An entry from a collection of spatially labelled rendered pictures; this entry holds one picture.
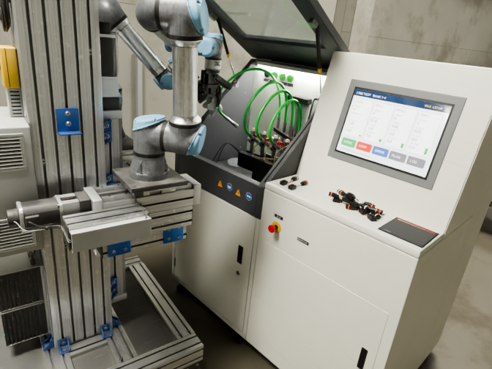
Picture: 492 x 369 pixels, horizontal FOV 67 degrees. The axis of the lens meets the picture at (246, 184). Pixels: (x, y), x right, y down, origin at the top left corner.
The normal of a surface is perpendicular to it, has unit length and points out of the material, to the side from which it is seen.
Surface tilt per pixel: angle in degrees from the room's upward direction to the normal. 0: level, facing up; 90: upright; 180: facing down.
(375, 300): 90
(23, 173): 90
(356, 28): 90
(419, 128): 76
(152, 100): 90
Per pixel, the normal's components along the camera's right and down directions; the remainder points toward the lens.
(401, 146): -0.67, -0.04
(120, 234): 0.58, 0.35
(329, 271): -0.72, 0.19
